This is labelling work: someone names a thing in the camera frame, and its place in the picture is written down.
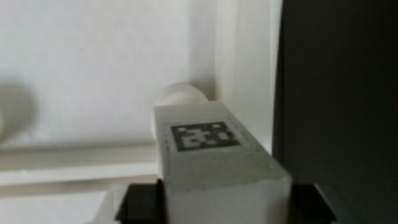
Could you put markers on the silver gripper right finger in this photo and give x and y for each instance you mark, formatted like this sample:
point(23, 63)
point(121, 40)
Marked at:
point(309, 207)

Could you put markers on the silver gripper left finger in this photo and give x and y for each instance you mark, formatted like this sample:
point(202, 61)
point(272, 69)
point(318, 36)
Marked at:
point(142, 209)

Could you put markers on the white leg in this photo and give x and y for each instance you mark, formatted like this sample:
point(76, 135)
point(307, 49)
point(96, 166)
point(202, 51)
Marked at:
point(226, 182)

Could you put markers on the white square tabletop tray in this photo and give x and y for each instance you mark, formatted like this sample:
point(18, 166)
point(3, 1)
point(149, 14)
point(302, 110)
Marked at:
point(92, 55)

